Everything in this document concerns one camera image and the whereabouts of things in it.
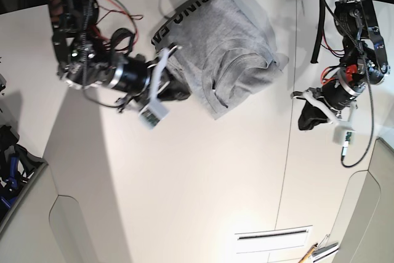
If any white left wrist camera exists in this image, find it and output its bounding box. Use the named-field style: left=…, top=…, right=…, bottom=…
left=332, top=125, right=355, bottom=148

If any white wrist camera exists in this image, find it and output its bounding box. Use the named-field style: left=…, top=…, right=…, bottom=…
left=139, top=100, right=169, bottom=129
left=332, top=125, right=355, bottom=148

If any blue and black tool pile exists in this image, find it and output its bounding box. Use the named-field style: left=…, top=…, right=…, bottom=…
left=1, top=125, right=46, bottom=216

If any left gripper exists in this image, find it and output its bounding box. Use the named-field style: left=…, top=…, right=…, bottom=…
left=291, top=70, right=366, bottom=131

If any silver binder clip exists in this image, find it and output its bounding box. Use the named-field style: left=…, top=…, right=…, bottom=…
left=310, top=243, right=339, bottom=262

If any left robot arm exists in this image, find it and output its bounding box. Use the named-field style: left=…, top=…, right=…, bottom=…
left=292, top=0, right=390, bottom=131

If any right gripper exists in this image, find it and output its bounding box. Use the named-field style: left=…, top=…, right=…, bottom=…
left=109, top=44, right=191, bottom=112

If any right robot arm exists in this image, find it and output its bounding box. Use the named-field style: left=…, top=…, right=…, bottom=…
left=49, top=0, right=191, bottom=113

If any black braided cable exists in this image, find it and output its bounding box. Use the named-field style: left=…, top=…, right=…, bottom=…
left=310, top=0, right=326, bottom=64

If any grey T-shirt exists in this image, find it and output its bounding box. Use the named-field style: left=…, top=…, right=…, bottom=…
left=151, top=0, right=289, bottom=119

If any wooden pencil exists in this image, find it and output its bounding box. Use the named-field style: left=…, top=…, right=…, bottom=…
left=298, top=243, right=318, bottom=263

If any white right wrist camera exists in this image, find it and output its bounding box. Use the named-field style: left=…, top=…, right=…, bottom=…
left=139, top=100, right=169, bottom=129

